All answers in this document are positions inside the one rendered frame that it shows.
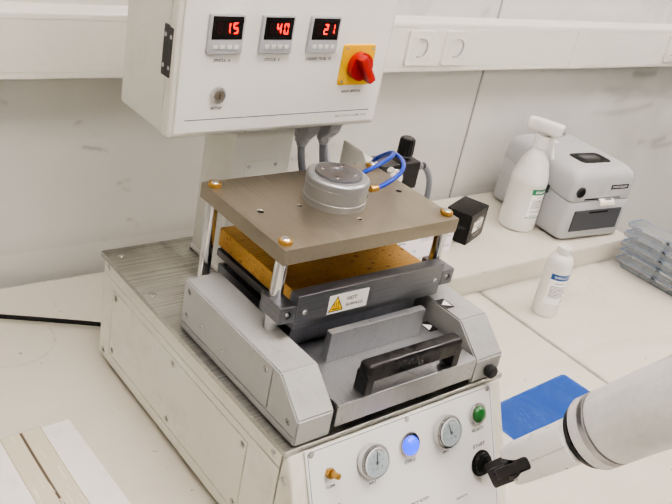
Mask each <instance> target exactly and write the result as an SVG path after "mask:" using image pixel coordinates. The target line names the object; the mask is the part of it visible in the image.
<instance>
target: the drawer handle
mask: <svg viewBox="0 0 672 504"><path fill-rule="evenodd" d="M461 345H462V338H461V337H460V336H459V335H457V334H456V333H453V332H452V333H449V334H446V335H442V336H439V337H436V338H432V339H429V340H426V341H423V342H419V343H416V344H413V345H409V346H406V347H403V348H400V349H396V350H393V351H390V352H386V353H383V354H380V355H377V356H373V357H370V358H367V359H364V360H362V361H361V364H360V367H359V368H358V369H357V374H356V378H355V382H354V388H355V389H356V390H357V391H358V392H359V393H360V394H361V395H362V396H368V395H370V394H371V393H372V389H373V385H374V381H378V380H381V379H384V378H387V377H390V376H393V375H396V374H399V373H402V372H405V371H408V370H411V369H414V368H417V367H420V366H423V365H426V364H429V363H432V362H435V361H438V360H442V361H443V362H445V363H446V364H447V365H448V366H450V367H453V366H456V365H457V363H458V360H459V357H460V353H461V350H462V347H461Z"/></svg>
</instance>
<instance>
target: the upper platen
mask: <svg viewBox="0 0 672 504"><path fill-rule="evenodd" d="M218 244H219V245H220V246H221V248H218V249H217V255H218V256H219V257H220V258H221V259H222V260H223V261H224V262H225V263H226V264H227V265H229V266H230V267H231V268H232V269H233V270H234V271H235V272H236V273H237V274H238V275H239V276H241V277H242V278H243V279H244V280H245V281H246V282H247V283H248V284H249V285H250V286H252V287H253V288H254V289H255V290H256V291H257V292H258V293H259V294H260V295H261V294H262V292H264V291H269V290H270V285H271V279H272V273H273V268H274V262H275V259H273V258H272V257H271V256H270V255H269V254H268V253H266V252H265V251H264V250H263V249H262V248H260V247H259V246H258V245H257V244H256V243H255V242H253V241H252V240H251V239H250V238H249V237H247V236H246V235H245V234H244V233H243V232H242V231H240V230H239V229H238V228H237V227H236V226H227V227H221V228H220V236H219V243H218ZM418 262H422V261H420V260H419V259H417V258H416V257H415V256H413V255H412V254H410V253H409V252H408V251H406V250H405V249H403V248H402V247H400V246H399V245H398V244H392V245H387V246H382V247H377V248H372V249H367V250H362V251H357V252H352V253H347V254H342V255H337V256H332V257H327V258H322V259H317V260H312V261H307V262H302V263H297V264H292V265H288V271H287V276H286V282H285V287H284V293H283V294H284V295H285V296H286V297H287V298H288V299H289V300H290V296H291V291H292V290H297V289H301V288H306V287H310V286H314V285H319V284H323V283H328V282H332V281H337V280H341V279H346V278H350V277H355V276H359V275H364V274H368V273H373V272H377V271H382V270H386V269H391V268H395V267H400V266H404V265H409V264H413V263H418Z"/></svg>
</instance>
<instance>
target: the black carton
mask: <svg viewBox="0 0 672 504"><path fill-rule="evenodd" d="M488 208H489V205H487V204H485V203H482V202H480V201H477V200H474V199H472V198H469V197H467V196H464V197H462V198H461V199H459V200H458V201H456V202H454V203H453V204H451V205H450V206H448V209H451V210H452V211H453V215H454V216H456V217H458V218H459V221H458V225H457V228H456V231H455V232H454V235H453V238H452V240H453V241H455V242H457V243H460V244H462V245H466V244H468V243H469V242H470V241H472V240H473V239H474V238H476V237H477V236H478V235H480V234H481V232H482V229H483V225H484V222H485V219H486V215H487V212H488Z"/></svg>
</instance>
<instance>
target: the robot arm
mask: <svg viewBox="0 0 672 504"><path fill-rule="evenodd" d="M669 449H672V354H671V355H668V356H666V357H664V358H662V359H660V360H658V361H655V362H653V363H651V364H649V365H647V366H645V367H643V368H640V369H638V370H636V371H634V372H632V373H630V374H627V375H625V376H623V377H621V378H619V379H617V380H614V381H612V382H610V383H608V384H606V385H604V386H602V387H599V388H597V389H595V390H593V391H591V392H589V393H587V394H584V395H582V396H580V397H578V398H576V399H575V400H573V401H572V403H571V404H570V406H569V407H568V408H567V410H566V412H565V414H564V417H563V418H562V419H560V420H557V421H555V422H553V423H551V424H549V425H547V426H545V427H542V428H540V429H537V430H535V431H533V432H531V433H528V434H526V435H524V436H522V437H520V438H518V439H515V440H513V441H511V442H509V443H507V444H505V445H503V446H501V447H500V449H499V453H500V455H501V457H499V458H497V459H495V460H492V461H490V462H488V463H486V464H485V465H484V466H485V469H486V471H487V473H488V475H489V478H490V480H491V482H492V484H493V486H494V487H495V488H498V487H500V486H503V485H506V484H508V483H511V482H513V481H515V482H513V483H515V484H517V485H522V484H525V483H529V482H532V481H535V480H538V479H541V478H544V477H547V476H550V475H553V474H556V473H559V472H562V471H564V470H567V469H570V468H573V467H575V466H578V465H581V464H584V465H586V466H588V467H590V468H593V469H600V470H612V469H615V468H618V467H621V466H623V465H626V464H629V463H632V462H634V461H637V460H640V459H643V458H646V457H648V456H651V455H654V454H657V453H660V452H663V451H666V450H669Z"/></svg>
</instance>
